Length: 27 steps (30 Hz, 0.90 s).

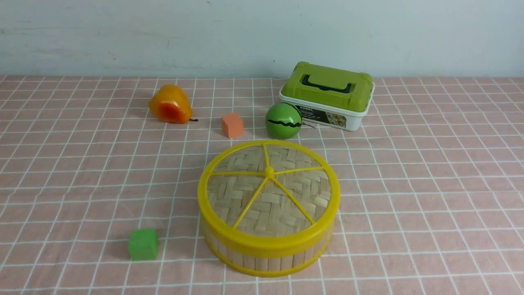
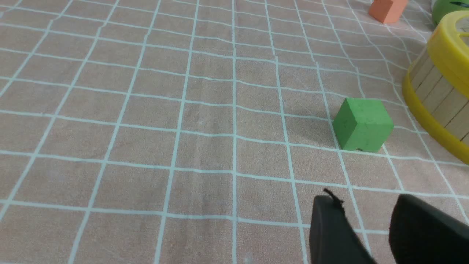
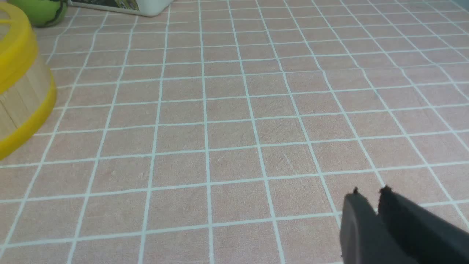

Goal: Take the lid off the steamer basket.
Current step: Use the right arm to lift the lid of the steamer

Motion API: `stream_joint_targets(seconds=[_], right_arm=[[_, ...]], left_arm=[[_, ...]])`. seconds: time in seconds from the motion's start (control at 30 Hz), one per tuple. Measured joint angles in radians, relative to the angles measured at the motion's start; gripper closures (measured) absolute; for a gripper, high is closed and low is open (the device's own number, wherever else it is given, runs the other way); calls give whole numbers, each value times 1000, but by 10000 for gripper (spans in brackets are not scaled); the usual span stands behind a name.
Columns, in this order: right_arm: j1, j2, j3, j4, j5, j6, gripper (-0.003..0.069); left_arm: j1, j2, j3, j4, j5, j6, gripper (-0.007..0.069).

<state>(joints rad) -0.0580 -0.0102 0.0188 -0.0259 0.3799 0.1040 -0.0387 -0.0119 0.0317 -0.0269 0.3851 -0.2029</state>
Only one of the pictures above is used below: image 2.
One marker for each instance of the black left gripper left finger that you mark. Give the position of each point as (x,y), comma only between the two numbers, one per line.
(332,239)

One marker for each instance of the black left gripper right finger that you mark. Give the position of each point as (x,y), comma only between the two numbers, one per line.
(419,233)

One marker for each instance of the green foam cube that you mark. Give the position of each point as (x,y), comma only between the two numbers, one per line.
(362,124)

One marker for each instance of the bamboo steamer basket yellow rims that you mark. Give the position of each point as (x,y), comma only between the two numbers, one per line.
(439,107)

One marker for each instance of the pink grid tablecloth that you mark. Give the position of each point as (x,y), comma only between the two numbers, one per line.
(200,131)

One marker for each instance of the orange foam block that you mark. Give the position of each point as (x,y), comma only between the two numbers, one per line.
(387,11)

